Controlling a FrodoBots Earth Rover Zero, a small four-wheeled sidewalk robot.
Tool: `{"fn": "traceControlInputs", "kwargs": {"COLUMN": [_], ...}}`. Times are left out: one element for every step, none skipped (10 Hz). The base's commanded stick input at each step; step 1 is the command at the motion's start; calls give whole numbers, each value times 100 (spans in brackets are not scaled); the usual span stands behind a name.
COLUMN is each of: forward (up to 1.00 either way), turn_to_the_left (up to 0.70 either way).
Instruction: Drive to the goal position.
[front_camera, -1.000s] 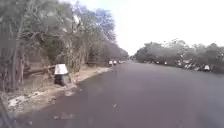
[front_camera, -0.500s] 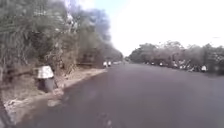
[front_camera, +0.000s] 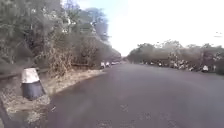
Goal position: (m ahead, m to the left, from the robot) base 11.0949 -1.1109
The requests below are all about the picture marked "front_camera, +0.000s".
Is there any row of marker stones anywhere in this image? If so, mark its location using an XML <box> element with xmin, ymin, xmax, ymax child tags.
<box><xmin>141</xmin><ymin>58</ymin><xmax>212</xmax><ymax>74</ymax></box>

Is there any row of trees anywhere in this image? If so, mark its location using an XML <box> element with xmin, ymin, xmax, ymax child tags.
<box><xmin>126</xmin><ymin>39</ymin><xmax>224</xmax><ymax>76</ymax></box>
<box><xmin>0</xmin><ymin>0</ymin><xmax>123</xmax><ymax>78</ymax></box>

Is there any grey asphalt road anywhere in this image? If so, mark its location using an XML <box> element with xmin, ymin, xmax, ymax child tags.
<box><xmin>42</xmin><ymin>62</ymin><xmax>224</xmax><ymax>128</ymax></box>

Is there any dry dirt verge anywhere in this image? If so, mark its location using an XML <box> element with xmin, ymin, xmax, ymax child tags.
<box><xmin>0</xmin><ymin>67</ymin><xmax>105</xmax><ymax>128</ymax></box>

